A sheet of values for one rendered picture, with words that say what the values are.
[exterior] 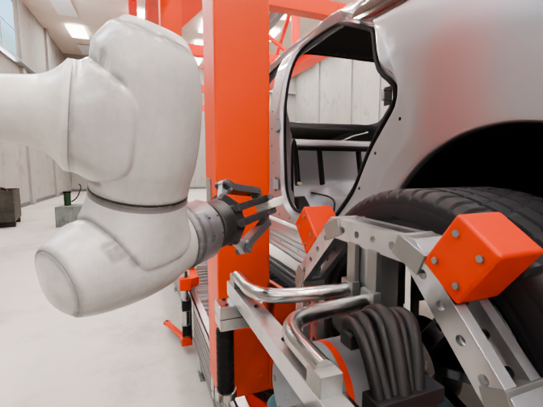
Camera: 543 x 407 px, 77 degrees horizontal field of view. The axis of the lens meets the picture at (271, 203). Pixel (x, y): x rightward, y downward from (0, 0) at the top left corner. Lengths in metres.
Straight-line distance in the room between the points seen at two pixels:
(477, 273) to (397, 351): 0.13
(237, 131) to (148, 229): 0.65
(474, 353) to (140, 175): 0.42
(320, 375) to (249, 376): 0.77
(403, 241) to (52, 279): 0.43
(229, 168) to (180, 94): 0.65
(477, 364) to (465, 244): 0.14
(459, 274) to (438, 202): 0.17
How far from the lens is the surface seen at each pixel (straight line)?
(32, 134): 0.35
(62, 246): 0.36
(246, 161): 0.97
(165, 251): 0.38
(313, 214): 0.79
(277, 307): 1.11
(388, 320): 0.44
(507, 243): 0.46
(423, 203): 0.61
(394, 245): 0.54
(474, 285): 0.46
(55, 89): 0.34
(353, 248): 0.62
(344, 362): 0.61
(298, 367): 0.45
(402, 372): 0.43
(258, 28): 1.05
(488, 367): 0.48
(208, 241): 0.45
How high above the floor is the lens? 1.22
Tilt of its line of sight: 6 degrees down
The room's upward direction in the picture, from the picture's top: straight up
